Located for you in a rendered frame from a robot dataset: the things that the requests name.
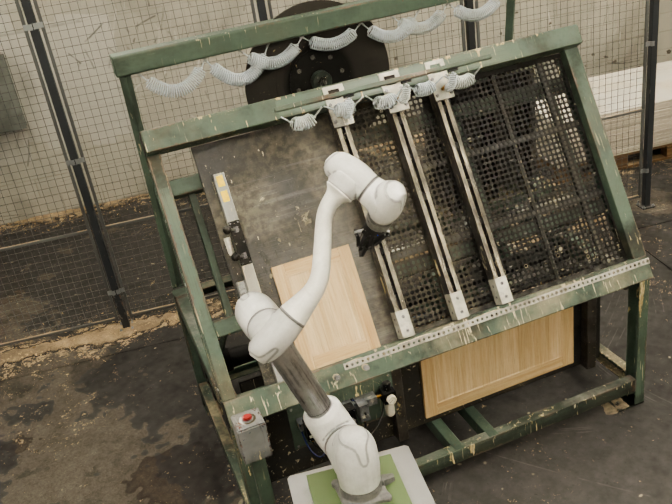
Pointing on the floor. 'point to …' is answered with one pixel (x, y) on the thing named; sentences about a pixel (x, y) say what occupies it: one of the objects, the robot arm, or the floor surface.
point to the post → (263, 482)
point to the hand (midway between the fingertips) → (363, 248)
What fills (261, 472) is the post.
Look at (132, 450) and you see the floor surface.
